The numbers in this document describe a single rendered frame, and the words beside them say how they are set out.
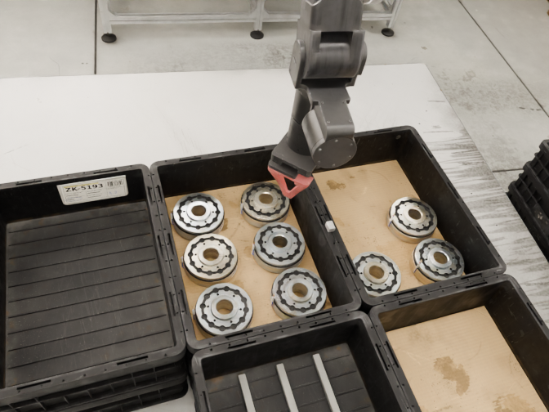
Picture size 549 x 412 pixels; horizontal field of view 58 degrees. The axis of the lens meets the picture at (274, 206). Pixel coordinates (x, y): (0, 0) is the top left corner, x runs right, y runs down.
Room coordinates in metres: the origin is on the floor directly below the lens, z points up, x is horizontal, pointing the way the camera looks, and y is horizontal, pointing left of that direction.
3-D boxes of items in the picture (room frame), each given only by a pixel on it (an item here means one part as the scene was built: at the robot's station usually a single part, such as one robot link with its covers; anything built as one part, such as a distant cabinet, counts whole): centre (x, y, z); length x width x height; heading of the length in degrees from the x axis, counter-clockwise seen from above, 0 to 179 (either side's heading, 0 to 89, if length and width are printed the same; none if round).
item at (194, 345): (0.52, 0.04, 0.92); 0.40 x 0.30 x 0.02; 26
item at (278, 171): (0.52, -0.02, 1.11); 0.07 x 0.07 x 0.09; 70
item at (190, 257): (0.49, 0.10, 0.86); 0.10 x 0.10 x 0.01
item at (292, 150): (0.53, -0.03, 1.18); 0.10 x 0.07 x 0.07; 160
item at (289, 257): (0.55, -0.02, 0.86); 0.10 x 0.10 x 0.01
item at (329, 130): (0.49, -0.05, 1.27); 0.11 x 0.09 x 0.12; 20
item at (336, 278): (0.52, 0.04, 0.87); 0.40 x 0.30 x 0.11; 26
